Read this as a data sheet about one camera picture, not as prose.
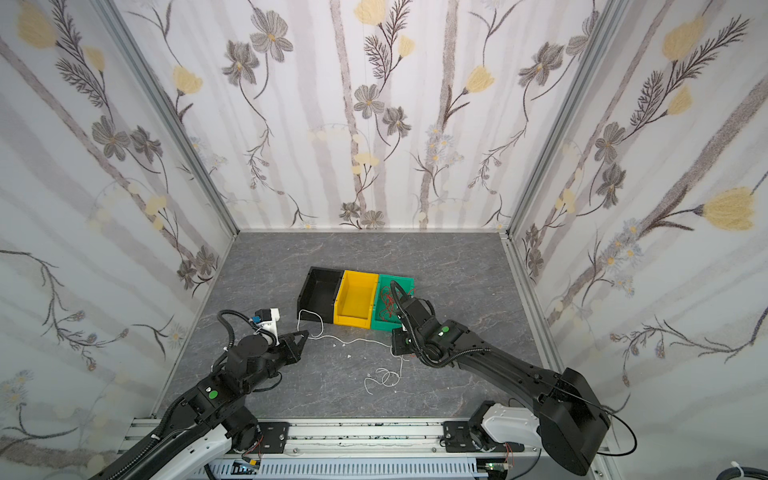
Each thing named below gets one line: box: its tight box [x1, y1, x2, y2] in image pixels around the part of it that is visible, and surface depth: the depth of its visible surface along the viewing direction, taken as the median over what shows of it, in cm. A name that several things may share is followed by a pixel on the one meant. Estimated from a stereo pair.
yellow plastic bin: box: [333, 270, 379, 329], surface depth 99 cm
